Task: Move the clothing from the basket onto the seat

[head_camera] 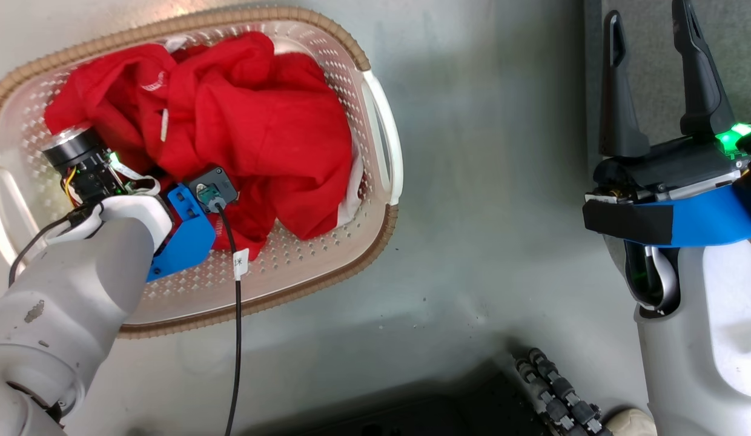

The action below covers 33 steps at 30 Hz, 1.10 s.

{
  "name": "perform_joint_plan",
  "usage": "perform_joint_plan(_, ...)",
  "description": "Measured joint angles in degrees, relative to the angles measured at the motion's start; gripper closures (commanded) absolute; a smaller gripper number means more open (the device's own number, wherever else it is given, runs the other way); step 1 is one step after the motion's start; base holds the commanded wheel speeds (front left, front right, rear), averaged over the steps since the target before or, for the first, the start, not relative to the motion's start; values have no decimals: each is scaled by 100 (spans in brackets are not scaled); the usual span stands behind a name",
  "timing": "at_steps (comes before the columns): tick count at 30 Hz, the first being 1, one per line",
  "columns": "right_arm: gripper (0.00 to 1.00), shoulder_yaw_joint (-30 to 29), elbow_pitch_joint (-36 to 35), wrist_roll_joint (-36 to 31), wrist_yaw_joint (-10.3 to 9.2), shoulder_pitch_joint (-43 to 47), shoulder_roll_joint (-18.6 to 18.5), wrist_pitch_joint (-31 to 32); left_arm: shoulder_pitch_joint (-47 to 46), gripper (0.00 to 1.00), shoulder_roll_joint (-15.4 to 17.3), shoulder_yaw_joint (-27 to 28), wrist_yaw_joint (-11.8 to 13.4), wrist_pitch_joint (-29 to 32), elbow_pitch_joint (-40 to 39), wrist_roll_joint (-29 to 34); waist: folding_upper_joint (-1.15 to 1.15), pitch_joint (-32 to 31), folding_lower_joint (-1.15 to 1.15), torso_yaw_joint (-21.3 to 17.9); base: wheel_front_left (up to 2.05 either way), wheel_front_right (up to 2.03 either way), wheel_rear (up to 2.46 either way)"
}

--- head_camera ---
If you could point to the right wrist camera blue mount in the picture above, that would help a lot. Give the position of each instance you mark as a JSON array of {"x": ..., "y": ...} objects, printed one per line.
[{"x": 714, "y": 218}]

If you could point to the beige rounded object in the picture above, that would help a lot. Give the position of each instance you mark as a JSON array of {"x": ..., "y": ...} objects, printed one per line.
[{"x": 633, "y": 424}]

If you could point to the grey fabric sofa seat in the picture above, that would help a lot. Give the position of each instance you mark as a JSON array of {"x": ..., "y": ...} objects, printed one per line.
[{"x": 654, "y": 60}]

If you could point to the red garment with white lining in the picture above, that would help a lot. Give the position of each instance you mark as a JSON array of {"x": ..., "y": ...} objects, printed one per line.
[{"x": 260, "y": 121}]

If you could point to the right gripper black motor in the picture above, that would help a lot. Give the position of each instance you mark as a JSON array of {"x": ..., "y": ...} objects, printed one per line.
[{"x": 672, "y": 166}]

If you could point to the wrist camera blue mount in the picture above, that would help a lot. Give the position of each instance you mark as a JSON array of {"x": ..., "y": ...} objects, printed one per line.
[
  {"x": 714, "y": 218},
  {"x": 188, "y": 236}
]

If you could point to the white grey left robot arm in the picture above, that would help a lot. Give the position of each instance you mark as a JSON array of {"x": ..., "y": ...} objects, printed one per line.
[{"x": 66, "y": 315}]

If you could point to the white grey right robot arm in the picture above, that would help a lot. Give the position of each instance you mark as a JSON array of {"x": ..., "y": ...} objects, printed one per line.
[{"x": 714, "y": 339}]

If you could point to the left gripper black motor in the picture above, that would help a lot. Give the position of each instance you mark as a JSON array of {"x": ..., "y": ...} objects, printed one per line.
[{"x": 85, "y": 163}]

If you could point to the white basket with brown rim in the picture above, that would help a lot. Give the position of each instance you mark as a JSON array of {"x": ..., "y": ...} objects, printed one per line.
[{"x": 278, "y": 266}]

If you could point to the left wrist camera blue mount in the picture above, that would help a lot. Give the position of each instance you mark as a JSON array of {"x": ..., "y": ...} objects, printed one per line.
[{"x": 188, "y": 236}]

